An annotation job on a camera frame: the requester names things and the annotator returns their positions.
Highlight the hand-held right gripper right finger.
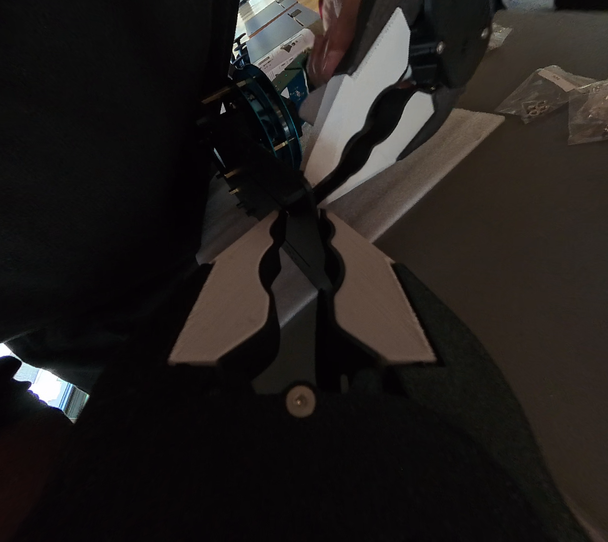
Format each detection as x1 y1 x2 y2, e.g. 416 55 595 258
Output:
319 210 438 367

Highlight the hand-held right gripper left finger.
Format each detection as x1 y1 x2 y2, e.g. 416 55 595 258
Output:
167 210 288 367

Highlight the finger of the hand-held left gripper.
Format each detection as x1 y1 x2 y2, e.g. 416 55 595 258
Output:
304 8 413 189
320 88 436 209

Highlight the blue hobby robot arm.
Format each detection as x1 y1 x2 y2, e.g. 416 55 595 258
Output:
197 62 333 296

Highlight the white foam sheet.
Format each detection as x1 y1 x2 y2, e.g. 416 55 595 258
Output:
197 107 506 331

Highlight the small clear parts bag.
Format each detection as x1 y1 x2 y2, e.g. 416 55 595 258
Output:
566 81 608 146
494 65 592 125
488 23 513 50

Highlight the printed instruction manual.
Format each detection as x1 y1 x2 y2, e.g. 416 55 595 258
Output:
254 27 316 79

